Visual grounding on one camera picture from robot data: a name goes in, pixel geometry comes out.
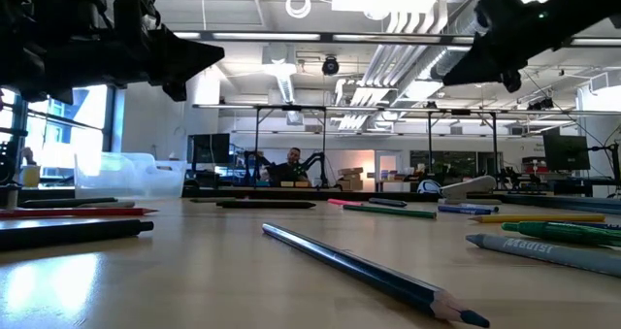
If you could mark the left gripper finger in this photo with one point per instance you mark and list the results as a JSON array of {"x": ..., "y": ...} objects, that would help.
[
  {"x": 184, "y": 69},
  {"x": 179, "y": 45}
]

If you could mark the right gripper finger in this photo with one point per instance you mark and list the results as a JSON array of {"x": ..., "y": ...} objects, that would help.
[
  {"x": 470, "y": 57},
  {"x": 485, "y": 69}
]

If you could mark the grey crayon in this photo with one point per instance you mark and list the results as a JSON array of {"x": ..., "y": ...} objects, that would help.
[
  {"x": 114, "y": 205},
  {"x": 548, "y": 251}
]

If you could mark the yellow pencil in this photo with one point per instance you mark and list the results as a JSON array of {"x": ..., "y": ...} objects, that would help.
[{"x": 538, "y": 218}]

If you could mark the black pen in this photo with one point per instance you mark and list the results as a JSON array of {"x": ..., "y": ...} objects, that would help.
[
  {"x": 68, "y": 202},
  {"x": 388, "y": 202},
  {"x": 73, "y": 234},
  {"x": 267, "y": 205}
]

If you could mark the red pencil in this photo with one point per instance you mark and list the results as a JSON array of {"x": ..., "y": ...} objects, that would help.
[{"x": 73, "y": 212}]

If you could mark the green pencil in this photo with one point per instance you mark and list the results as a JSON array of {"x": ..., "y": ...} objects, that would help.
[{"x": 388, "y": 211}]

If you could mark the green pen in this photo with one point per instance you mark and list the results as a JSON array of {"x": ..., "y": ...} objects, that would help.
[{"x": 563, "y": 233}]

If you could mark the pink marker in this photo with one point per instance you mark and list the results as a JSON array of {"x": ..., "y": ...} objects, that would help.
[{"x": 342, "y": 202}]

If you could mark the dark blue pencil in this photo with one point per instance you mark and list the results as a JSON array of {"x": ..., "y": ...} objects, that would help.
[{"x": 364, "y": 270}]

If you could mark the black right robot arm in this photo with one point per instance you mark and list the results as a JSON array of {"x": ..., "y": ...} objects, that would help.
[{"x": 582, "y": 9}]

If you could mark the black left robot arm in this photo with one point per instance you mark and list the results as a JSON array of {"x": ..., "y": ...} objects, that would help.
[{"x": 39, "y": 38}]

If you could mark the black monitor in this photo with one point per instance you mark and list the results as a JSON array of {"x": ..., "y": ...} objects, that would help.
[
  {"x": 209, "y": 148},
  {"x": 565, "y": 152}
]

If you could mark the red storage box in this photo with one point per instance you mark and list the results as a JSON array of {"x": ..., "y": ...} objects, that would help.
[{"x": 533, "y": 166}]

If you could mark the clear plastic bin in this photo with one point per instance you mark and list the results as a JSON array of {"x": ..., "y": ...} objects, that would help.
[{"x": 128, "y": 176}]

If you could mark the white stapler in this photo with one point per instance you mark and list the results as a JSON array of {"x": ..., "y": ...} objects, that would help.
[{"x": 466, "y": 188}]

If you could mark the soccer ball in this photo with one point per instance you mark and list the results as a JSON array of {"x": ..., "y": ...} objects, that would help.
[{"x": 428, "y": 187}]

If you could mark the person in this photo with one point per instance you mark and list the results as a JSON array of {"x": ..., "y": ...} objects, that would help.
[{"x": 290, "y": 166}]

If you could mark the yellow cup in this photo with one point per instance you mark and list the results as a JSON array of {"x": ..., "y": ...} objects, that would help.
[{"x": 30, "y": 176}]

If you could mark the cardboard box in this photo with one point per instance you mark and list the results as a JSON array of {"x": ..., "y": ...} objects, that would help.
[
  {"x": 350, "y": 183},
  {"x": 350, "y": 171}
]

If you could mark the black overhead camera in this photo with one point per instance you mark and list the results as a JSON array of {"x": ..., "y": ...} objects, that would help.
[{"x": 330, "y": 66}]

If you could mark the black overhead frame bar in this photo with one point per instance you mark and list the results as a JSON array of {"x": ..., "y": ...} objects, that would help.
[{"x": 325, "y": 37}]

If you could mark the white standoff post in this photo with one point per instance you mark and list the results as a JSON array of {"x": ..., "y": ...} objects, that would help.
[{"x": 12, "y": 198}]

